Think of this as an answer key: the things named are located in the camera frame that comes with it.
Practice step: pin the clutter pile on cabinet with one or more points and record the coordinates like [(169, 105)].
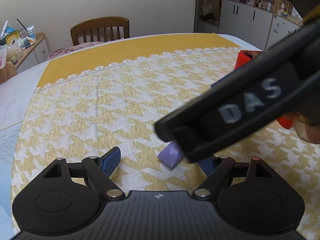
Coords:
[(13, 44)]

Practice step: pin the yellow houndstooth table runner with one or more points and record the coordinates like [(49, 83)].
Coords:
[(117, 106)]

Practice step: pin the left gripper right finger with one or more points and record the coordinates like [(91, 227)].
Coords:
[(219, 172)]

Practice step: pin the purple faceted box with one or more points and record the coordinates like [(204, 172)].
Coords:
[(171, 155)]

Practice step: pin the pink cloth on chair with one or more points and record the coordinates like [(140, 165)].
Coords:
[(63, 51)]

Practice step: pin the white side cabinet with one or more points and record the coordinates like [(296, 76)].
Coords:
[(32, 56)]

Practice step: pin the person's right hand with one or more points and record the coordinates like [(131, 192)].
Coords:
[(307, 131)]

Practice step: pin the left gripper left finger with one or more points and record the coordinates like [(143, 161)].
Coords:
[(99, 170)]

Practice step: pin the white wall cabinet unit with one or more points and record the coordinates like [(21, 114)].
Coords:
[(262, 23)]

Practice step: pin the wooden chair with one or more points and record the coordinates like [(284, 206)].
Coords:
[(103, 29)]

